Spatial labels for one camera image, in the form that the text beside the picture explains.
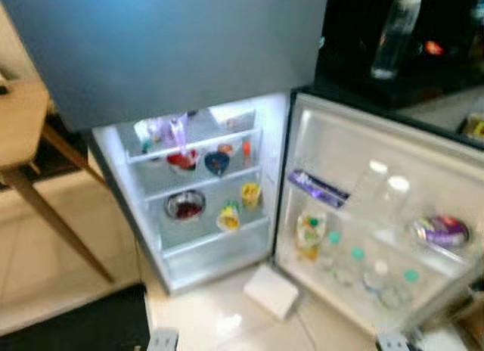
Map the white plastic container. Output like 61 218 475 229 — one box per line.
244 264 301 321

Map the small red object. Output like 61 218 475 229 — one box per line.
423 39 445 57

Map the clear bottle teal cap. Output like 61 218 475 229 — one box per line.
340 247 368 287
321 230 343 272
389 269 421 310

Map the yellow paper cup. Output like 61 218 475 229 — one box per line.
216 200 243 232

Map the purple round tub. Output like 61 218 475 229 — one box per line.
412 215 470 251

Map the light wooden table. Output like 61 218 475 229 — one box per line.
0 3 116 284

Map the purple chocolate pack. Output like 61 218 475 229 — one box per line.
287 169 349 208

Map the yellow price tag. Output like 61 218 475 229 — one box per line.
463 115 484 140

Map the yellow green white pouch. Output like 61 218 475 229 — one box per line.
296 211 327 261

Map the dark blue cup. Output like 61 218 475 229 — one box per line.
204 151 231 178

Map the grey fridge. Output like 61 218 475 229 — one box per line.
0 0 330 295

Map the clear purple pitcher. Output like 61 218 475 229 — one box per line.
163 113 190 151

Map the bowl with red food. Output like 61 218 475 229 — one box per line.
166 149 199 174

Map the glass fridge shelf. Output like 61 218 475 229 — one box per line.
125 128 262 164
144 166 267 203

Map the steel bowl with red berries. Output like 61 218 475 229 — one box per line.
165 190 206 221

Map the large clear plastic bottle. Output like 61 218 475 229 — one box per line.
371 0 424 81

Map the yellow instant noodle cup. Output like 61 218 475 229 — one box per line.
240 181 262 210

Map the small clear bottle white cap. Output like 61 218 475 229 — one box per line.
365 259 391 295

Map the black counter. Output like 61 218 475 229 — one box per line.
314 0 484 110

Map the white box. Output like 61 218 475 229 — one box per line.
212 105 256 134

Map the clear crisper drawer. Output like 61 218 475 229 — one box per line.
159 219 275 291

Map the black floor mat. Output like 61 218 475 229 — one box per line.
0 283 150 351

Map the green white drink pouch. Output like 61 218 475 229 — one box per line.
135 118 163 151

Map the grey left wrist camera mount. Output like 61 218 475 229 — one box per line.
147 328 180 351

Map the tall clear bottle white cap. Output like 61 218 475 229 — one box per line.
378 175 411 225
355 160 390 216

